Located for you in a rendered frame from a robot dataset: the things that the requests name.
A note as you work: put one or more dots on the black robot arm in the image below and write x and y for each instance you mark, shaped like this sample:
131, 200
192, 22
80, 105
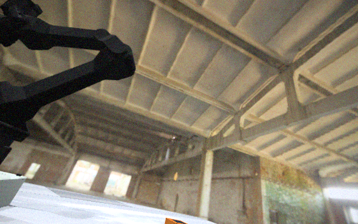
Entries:
115, 61

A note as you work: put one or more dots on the orange block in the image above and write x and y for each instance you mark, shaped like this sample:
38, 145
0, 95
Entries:
172, 221

